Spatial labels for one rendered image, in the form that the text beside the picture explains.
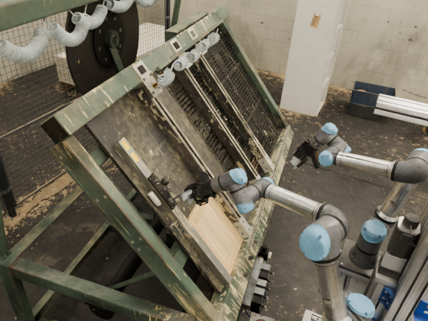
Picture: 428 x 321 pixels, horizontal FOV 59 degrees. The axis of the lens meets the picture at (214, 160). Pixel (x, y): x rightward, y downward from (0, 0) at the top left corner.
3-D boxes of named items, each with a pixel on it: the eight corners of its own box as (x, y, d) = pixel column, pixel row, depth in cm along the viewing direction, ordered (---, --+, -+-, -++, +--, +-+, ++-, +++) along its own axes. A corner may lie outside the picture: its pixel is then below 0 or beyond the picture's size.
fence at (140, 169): (223, 286, 202) (229, 285, 200) (113, 144, 175) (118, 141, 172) (226, 278, 206) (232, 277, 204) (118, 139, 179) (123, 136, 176)
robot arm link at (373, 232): (352, 246, 197) (360, 227, 190) (362, 232, 206) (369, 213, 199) (375, 257, 191) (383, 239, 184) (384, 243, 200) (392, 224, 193)
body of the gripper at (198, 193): (188, 199, 170) (208, 190, 164) (190, 183, 176) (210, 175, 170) (199, 207, 174) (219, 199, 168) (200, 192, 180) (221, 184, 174)
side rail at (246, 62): (276, 131, 355) (286, 127, 349) (212, 27, 323) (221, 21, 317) (278, 127, 361) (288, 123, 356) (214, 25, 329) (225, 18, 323)
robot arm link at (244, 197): (264, 202, 166) (253, 180, 166) (247, 214, 159) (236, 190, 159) (253, 205, 172) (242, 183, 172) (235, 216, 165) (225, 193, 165)
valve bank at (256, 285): (260, 334, 214) (266, 307, 201) (236, 325, 217) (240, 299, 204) (276, 268, 254) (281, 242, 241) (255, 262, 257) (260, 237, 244)
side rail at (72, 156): (199, 327, 186) (216, 325, 180) (48, 150, 153) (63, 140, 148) (203, 317, 190) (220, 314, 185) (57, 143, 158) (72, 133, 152)
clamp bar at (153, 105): (239, 241, 230) (274, 232, 217) (118, 76, 195) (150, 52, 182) (244, 230, 238) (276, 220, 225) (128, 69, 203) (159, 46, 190)
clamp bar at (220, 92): (264, 174, 289) (292, 164, 276) (175, 38, 254) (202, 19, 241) (267, 167, 297) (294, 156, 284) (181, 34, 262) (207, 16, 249)
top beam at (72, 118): (56, 146, 150) (70, 136, 145) (38, 125, 147) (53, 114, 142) (220, 21, 326) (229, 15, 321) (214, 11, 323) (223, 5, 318)
